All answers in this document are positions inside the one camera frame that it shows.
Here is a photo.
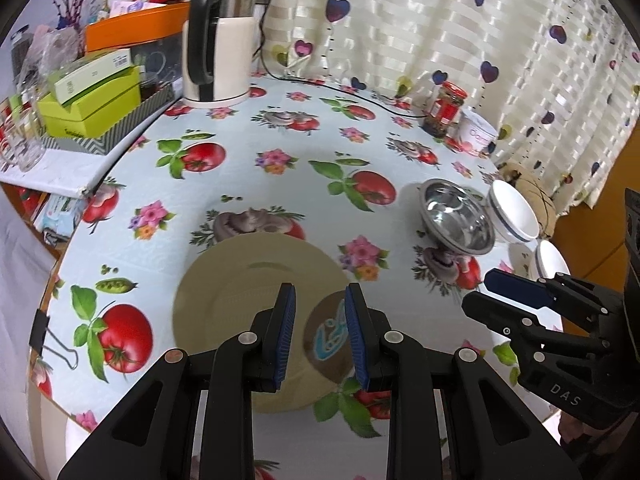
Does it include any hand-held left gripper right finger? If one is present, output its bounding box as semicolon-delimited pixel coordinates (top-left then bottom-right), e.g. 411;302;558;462
345;282;583;480

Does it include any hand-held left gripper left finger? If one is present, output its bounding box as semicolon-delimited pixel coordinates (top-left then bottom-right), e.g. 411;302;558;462
57;282;297;480

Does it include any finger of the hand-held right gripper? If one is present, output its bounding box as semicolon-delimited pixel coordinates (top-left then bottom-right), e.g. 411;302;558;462
484;268;608;318
461;291;608;356

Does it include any white bowl with blue stripe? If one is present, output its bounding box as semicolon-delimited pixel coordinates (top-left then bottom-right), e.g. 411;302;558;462
486;179;540;243
534;240;571;281

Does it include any beige plate with fish print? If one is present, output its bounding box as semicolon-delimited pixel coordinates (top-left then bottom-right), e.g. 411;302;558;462
171;234;357;415

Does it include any stainless steel bowl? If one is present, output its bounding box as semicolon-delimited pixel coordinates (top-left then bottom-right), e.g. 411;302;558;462
418;178;496;257

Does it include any wooden cabinet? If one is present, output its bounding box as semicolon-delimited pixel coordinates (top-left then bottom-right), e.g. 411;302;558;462
550;125;640;281

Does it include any white yogurt cup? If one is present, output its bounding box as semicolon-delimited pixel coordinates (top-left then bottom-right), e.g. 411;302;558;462
456;108;499;157

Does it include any glass jar with red lid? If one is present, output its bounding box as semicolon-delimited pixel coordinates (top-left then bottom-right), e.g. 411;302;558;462
424;81;468;138

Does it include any white kettle base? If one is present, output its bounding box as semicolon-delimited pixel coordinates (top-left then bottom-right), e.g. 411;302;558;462
182;91;249;109

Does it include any black binder clip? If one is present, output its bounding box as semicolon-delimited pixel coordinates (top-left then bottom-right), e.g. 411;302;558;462
28;310;81;371

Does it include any light blue package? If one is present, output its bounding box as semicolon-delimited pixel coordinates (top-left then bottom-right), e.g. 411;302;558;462
40;195;86;246

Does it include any striped black and white tray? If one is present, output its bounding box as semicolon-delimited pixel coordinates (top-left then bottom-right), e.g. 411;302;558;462
37;82;176;156

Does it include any white board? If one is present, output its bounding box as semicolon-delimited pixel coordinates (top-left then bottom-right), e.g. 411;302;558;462
0;147;151;198

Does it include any cream curtain with heart print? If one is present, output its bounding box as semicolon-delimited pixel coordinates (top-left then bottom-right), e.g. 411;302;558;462
260;0;640;216

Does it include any white and black electric kettle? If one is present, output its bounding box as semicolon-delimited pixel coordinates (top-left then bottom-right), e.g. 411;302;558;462
181;0;257;103

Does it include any lime green box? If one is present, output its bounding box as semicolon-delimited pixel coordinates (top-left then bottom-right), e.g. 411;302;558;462
37;64;143;138

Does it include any clear glass cup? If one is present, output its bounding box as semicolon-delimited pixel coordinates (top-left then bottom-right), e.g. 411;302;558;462
0;110;46;171

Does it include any flat white and green box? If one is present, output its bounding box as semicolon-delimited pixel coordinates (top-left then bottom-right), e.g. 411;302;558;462
50;48;133;106

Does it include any orange box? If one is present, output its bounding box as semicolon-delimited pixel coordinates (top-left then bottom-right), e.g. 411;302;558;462
84;1;192;56

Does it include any clear plastic bag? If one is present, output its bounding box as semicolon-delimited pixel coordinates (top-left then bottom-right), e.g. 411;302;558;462
12;25;86;86

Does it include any dark glass jar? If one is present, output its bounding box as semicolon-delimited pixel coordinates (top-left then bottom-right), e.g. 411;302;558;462
10;32;33;76

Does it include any black power cable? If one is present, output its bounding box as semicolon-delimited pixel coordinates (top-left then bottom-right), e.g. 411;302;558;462
255;0;433;121

